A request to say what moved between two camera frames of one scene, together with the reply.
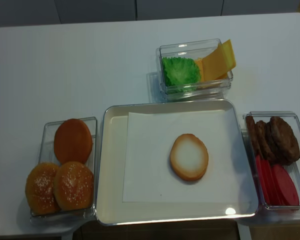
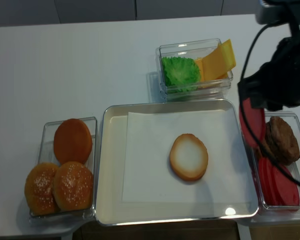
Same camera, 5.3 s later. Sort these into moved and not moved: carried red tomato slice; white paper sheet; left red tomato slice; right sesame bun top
Moved: carried red tomato slice
Not moved: right sesame bun top; white paper sheet; left red tomato slice
